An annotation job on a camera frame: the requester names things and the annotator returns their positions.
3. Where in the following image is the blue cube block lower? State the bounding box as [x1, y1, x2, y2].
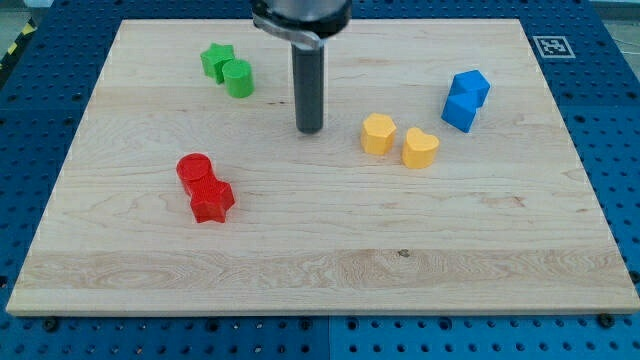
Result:
[441, 93, 478, 133]

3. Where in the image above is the light wooden board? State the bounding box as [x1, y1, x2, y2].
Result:
[7, 19, 639, 317]

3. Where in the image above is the green star block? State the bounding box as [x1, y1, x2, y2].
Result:
[200, 43, 235, 84]

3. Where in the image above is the white fiducial marker tag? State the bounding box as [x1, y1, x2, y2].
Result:
[533, 35, 575, 59]

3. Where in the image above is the yellow heart block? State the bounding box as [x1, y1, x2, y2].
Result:
[401, 127, 440, 169]

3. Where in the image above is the yellow hexagon block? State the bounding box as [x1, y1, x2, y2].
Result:
[360, 113, 397, 155]

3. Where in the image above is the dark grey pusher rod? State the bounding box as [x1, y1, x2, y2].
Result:
[291, 45, 324, 134]

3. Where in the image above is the red star block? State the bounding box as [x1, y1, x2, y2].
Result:
[188, 176, 235, 223]

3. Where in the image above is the red cylinder block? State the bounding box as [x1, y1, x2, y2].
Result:
[176, 153, 215, 196]

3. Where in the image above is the green cylinder block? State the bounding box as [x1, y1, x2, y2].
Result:
[222, 59, 254, 98]

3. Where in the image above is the blue cube block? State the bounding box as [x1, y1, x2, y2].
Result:
[449, 69, 491, 107]
[441, 93, 478, 133]

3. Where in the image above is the blue cube block upper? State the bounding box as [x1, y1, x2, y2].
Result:
[449, 69, 491, 107]

